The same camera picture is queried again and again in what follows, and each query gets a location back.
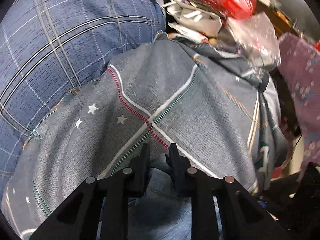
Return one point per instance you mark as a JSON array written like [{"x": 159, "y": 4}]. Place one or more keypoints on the grey patterned bed quilt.
[{"x": 221, "y": 112}]

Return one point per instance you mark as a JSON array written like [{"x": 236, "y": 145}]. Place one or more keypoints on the white crumpled cloth pile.
[{"x": 207, "y": 23}]

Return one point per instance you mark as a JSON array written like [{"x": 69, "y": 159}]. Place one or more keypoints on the clear plastic bag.
[{"x": 257, "y": 37}]

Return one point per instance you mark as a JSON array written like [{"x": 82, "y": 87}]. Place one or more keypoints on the light blue denim jeans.
[{"x": 160, "y": 213}]

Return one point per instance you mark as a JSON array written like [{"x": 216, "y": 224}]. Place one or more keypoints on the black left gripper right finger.
[{"x": 190, "y": 182}]

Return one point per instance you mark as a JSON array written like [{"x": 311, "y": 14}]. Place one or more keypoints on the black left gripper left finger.
[{"x": 130, "y": 182}]

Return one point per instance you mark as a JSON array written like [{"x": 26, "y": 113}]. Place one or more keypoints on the blue plaid pillow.
[{"x": 49, "y": 47}]

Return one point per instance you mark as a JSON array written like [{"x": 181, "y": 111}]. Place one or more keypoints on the purple floral cloth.
[{"x": 300, "y": 70}]

